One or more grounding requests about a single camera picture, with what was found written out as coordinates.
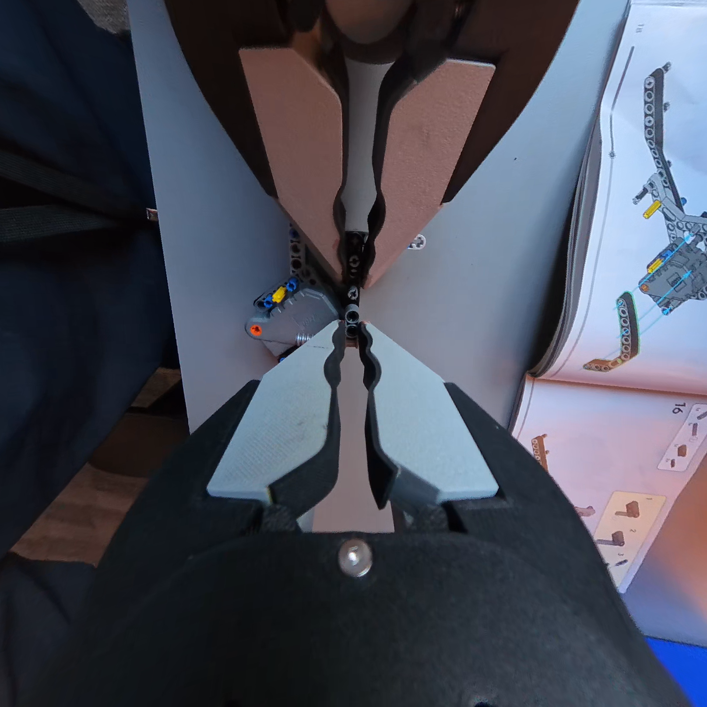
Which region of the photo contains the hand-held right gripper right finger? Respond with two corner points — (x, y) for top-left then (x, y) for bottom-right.
(359, 323), (501, 510)

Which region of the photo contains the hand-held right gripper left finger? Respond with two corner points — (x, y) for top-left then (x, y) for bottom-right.
(206, 320), (344, 520)

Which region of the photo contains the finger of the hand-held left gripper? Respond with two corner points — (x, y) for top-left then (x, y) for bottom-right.
(363, 57), (497, 289)
(238, 46), (348, 282)

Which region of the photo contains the grey lego assembly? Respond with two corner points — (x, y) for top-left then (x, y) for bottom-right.
(245, 224), (342, 362)

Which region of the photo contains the black lego beam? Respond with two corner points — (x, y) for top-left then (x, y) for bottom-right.
(342, 229), (370, 339)

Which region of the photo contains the lego instruction booklet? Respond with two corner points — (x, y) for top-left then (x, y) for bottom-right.
(509, 0), (707, 596)

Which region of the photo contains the person's dark blue clothing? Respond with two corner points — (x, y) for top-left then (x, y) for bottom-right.
(0, 0), (186, 707)

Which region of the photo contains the blue box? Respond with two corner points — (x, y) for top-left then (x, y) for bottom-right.
(643, 635), (707, 707)

